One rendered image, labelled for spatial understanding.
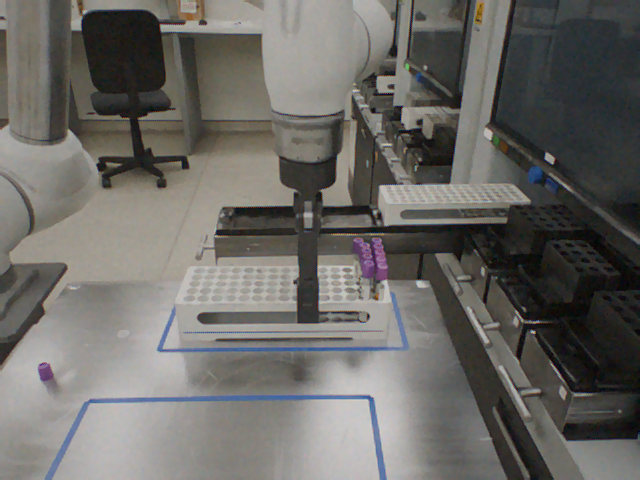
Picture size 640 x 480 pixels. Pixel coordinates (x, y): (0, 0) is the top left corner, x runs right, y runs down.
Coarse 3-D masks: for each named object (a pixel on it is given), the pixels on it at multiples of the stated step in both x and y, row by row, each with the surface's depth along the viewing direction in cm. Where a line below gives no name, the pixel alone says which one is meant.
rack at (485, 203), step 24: (384, 192) 111; (408, 192) 111; (432, 192) 111; (456, 192) 111; (480, 192) 112; (504, 192) 112; (384, 216) 108; (408, 216) 114; (432, 216) 114; (456, 216) 114; (480, 216) 112; (504, 216) 110
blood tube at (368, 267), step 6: (366, 264) 70; (372, 264) 70; (366, 270) 70; (372, 270) 70; (366, 276) 70; (372, 276) 71; (366, 282) 71; (366, 288) 71; (366, 294) 72; (366, 300) 72; (360, 312) 73; (366, 312) 73; (360, 318) 74; (366, 318) 74
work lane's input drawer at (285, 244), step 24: (240, 216) 114; (264, 216) 114; (288, 216) 114; (336, 216) 114; (360, 216) 115; (216, 240) 105; (240, 240) 105; (264, 240) 106; (288, 240) 106; (336, 240) 107; (384, 240) 107; (408, 240) 108; (432, 240) 108; (456, 240) 108; (216, 264) 107
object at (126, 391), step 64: (64, 320) 77; (128, 320) 77; (0, 384) 66; (64, 384) 66; (128, 384) 66; (192, 384) 66; (256, 384) 66; (320, 384) 66; (384, 384) 66; (448, 384) 66; (0, 448) 57; (64, 448) 57; (128, 448) 57; (192, 448) 57; (256, 448) 57; (320, 448) 57; (384, 448) 58; (448, 448) 58
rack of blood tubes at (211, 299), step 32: (192, 288) 74; (224, 288) 74; (256, 288) 74; (288, 288) 74; (320, 288) 74; (352, 288) 75; (192, 320) 72; (224, 320) 77; (256, 320) 77; (288, 320) 77; (320, 320) 77; (352, 320) 77; (384, 320) 73
